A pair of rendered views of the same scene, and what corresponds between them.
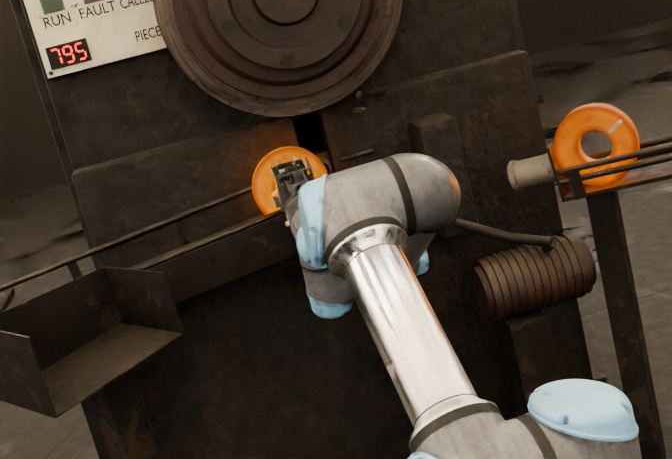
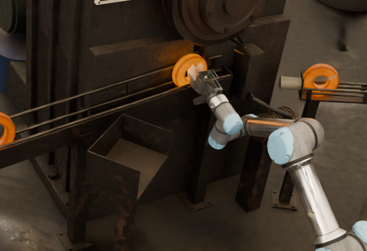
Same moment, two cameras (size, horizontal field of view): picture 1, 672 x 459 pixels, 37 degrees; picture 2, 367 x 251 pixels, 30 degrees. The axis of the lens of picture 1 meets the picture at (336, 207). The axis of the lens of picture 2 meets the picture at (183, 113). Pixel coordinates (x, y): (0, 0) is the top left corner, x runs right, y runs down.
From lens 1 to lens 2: 1.67 m
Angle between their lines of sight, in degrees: 35
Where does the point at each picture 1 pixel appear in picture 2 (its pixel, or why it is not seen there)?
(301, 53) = (232, 28)
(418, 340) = (325, 206)
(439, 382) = (332, 223)
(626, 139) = (335, 83)
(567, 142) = (311, 77)
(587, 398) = not seen: outside the picture
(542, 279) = not seen: hidden behind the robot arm
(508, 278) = not seen: hidden behind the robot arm
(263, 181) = (182, 70)
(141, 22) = not seen: outside the picture
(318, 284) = (222, 138)
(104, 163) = (107, 48)
